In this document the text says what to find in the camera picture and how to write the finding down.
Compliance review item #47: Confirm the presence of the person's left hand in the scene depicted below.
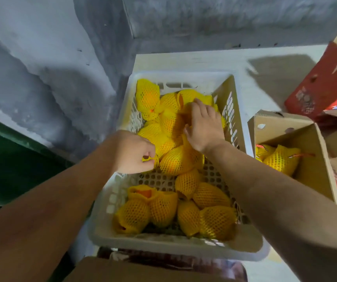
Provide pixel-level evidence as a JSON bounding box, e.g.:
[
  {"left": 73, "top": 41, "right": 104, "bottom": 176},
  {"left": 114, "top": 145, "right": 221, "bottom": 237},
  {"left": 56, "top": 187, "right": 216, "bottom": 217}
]
[{"left": 109, "top": 130, "right": 157, "bottom": 175}]

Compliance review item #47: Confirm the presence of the person's right hand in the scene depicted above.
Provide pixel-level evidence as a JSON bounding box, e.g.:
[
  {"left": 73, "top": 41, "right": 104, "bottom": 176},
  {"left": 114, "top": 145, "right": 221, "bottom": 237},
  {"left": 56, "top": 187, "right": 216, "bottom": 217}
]
[{"left": 183, "top": 98, "right": 226, "bottom": 154}]

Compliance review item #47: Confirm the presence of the yellow foam-wrapped orange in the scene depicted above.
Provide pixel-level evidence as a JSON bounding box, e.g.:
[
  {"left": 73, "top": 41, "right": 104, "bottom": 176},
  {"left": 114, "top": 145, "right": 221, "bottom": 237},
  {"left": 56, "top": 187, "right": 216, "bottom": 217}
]
[
  {"left": 255, "top": 144, "right": 276, "bottom": 162},
  {"left": 263, "top": 145, "right": 302, "bottom": 177},
  {"left": 141, "top": 135, "right": 177, "bottom": 169},
  {"left": 159, "top": 108, "right": 187, "bottom": 139}
]

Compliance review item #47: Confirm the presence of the person's right forearm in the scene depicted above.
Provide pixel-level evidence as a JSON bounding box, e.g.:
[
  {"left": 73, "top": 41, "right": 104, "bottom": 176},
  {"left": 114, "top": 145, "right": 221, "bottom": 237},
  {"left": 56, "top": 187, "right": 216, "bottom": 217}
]
[{"left": 203, "top": 140, "right": 337, "bottom": 282}]

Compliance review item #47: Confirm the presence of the person's left forearm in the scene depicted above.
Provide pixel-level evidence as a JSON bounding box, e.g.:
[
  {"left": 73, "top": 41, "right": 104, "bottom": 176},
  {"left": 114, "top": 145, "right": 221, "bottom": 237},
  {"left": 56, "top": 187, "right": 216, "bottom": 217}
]
[{"left": 0, "top": 137, "right": 120, "bottom": 282}]

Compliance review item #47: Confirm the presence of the pile of yellow netted fruits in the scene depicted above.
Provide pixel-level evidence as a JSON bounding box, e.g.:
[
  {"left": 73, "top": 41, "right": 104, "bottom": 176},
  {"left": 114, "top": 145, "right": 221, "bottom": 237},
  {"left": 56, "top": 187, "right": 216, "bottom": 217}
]
[{"left": 113, "top": 79, "right": 238, "bottom": 241}]

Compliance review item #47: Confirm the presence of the printed cardboard box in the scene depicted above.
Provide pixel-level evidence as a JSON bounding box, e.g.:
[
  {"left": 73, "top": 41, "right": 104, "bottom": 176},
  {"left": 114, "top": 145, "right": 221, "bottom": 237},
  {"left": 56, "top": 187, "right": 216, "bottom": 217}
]
[{"left": 97, "top": 247, "right": 249, "bottom": 282}]

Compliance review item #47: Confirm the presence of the brown cardboard box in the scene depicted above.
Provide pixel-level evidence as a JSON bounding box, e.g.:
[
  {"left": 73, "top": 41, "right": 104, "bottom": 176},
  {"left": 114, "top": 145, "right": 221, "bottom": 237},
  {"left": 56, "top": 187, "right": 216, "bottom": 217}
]
[{"left": 247, "top": 110, "right": 337, "bottom": 206}]

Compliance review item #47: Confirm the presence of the white plastic crate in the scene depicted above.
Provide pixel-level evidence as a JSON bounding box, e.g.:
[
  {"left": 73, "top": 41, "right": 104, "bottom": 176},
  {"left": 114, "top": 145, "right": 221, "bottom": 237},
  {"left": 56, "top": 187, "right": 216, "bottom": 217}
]
[{"left": 87, "top": 70, "right": 271, "bottom": 262}]

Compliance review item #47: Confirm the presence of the green tarp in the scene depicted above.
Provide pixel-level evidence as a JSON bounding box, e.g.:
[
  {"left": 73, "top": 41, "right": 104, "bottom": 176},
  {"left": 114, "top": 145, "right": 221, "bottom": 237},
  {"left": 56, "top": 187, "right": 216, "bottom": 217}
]
[{"left": 0, "top": 112, "right": 75, "bottom": 282}]

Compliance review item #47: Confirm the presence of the red cardboard box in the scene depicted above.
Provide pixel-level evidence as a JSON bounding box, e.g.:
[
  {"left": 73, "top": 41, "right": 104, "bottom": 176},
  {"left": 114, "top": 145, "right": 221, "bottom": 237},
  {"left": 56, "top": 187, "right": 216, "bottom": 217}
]
[{"left": 284, "top": 23, "right": 337, "bottom": 121}]

